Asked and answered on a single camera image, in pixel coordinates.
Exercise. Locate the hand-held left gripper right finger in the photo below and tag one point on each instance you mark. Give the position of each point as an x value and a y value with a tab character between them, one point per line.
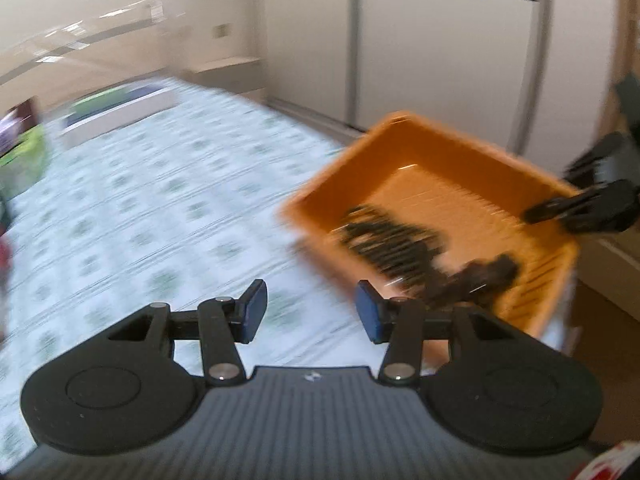
368	312

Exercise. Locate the floral tablecloth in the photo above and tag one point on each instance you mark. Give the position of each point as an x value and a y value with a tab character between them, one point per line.
150	210

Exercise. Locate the white tissue pack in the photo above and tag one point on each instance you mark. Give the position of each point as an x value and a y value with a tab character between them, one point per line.
9	132

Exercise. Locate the long white box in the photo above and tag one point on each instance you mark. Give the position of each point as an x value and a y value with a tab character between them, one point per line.
115	120

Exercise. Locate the white nightstand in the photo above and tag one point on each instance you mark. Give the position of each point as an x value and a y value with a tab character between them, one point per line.
230	77

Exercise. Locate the dark blue flat box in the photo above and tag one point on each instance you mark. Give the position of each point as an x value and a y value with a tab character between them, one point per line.
142	92

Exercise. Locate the red and white cloth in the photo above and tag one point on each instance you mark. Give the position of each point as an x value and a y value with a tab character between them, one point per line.
610	462

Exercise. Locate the orange plastic tray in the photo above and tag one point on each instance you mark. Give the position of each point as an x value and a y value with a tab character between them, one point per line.
450	160

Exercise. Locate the brown box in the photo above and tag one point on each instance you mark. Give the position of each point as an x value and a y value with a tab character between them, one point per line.
27	110

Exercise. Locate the light green flat box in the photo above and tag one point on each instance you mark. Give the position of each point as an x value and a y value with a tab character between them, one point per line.
100	102

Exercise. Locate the white and grey wardrobe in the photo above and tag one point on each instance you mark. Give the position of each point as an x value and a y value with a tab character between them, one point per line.
425	35

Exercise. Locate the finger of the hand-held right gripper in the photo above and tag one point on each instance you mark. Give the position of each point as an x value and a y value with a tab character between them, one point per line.
600	160
565	207

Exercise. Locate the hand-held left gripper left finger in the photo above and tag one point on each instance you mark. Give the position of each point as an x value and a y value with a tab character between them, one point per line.
255	310

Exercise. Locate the green tissue box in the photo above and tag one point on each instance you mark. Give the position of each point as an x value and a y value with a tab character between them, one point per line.
22	165

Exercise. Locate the plastic wrapped beige headboard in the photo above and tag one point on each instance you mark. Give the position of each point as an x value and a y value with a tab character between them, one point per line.
75	45

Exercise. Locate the wall switch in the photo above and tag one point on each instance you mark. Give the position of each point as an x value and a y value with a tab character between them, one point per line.
222	31

